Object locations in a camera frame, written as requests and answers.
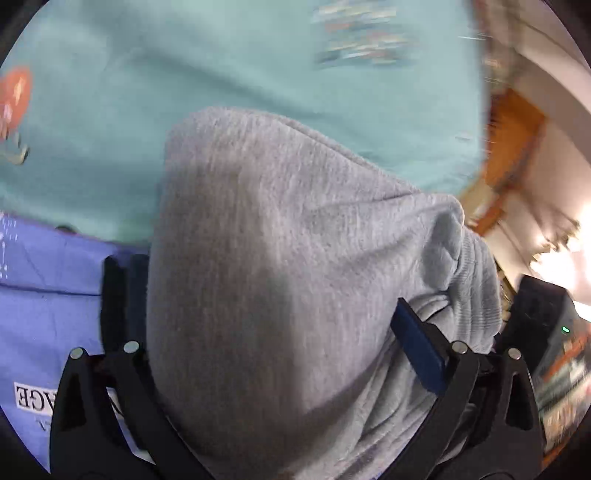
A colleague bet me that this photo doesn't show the grey sweatpants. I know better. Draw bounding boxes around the grey sweatpants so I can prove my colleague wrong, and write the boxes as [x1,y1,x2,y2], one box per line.
[146,108,501,479]

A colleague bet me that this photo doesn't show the purple patterned bed sheet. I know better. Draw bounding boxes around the purple patterned bed sheet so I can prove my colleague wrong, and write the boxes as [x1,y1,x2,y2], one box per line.
[1,213,149,468]

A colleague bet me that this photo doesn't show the wooden display shelf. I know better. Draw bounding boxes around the wooden display shelf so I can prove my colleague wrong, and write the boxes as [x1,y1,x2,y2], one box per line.
[460,89,547,237]

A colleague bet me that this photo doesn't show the teal heart pattern blanket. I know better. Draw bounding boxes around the teal heart pattern blanket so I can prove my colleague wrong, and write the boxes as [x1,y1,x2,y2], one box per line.
[1,1,488,242]

